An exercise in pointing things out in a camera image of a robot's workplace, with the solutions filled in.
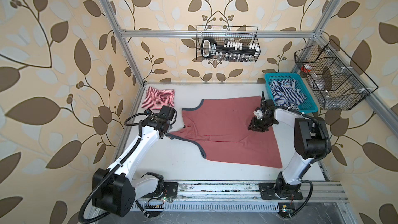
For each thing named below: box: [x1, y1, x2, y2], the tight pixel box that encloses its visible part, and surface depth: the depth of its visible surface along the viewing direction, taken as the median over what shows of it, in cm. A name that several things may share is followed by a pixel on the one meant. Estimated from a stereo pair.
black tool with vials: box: [201, 37, 261, 62], surface depth 85 cm
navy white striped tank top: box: [269, 78, 307, 108], surface depth 110 cm
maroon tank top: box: [165, 95, 283, 169], surface depth 93 cm
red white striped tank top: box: [140, 86, 176, 110], surface depth 111 cm
